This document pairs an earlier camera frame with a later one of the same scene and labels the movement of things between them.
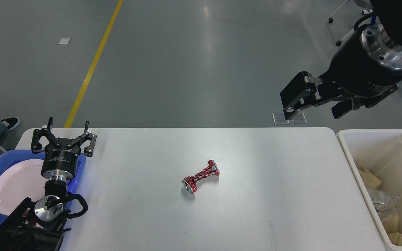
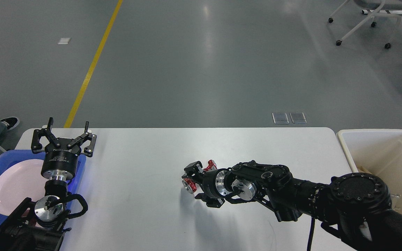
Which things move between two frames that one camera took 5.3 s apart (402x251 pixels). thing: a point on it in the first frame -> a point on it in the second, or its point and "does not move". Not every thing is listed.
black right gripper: [369, 69] -> [212, 183]
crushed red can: [190, 182] does not move
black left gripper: [60, 160] does not move
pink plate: [18, 181] does not move
